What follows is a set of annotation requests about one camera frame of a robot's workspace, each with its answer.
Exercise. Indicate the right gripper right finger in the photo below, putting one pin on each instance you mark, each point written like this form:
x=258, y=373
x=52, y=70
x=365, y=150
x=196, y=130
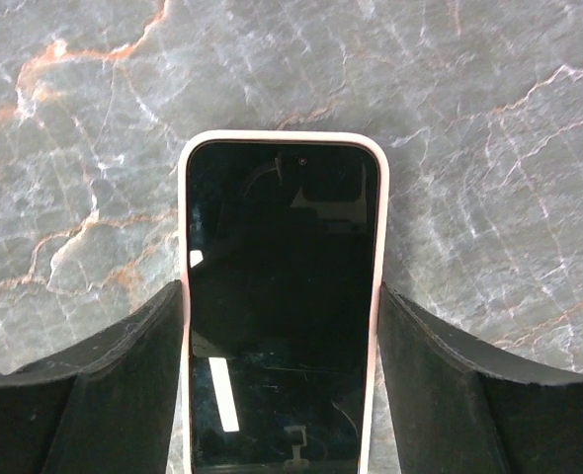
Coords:
x=461, y=405

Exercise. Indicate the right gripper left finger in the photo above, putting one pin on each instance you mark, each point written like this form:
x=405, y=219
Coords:
x=104, y=405

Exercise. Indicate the phone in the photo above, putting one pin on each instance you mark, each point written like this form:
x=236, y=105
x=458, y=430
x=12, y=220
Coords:
x=281, y=245

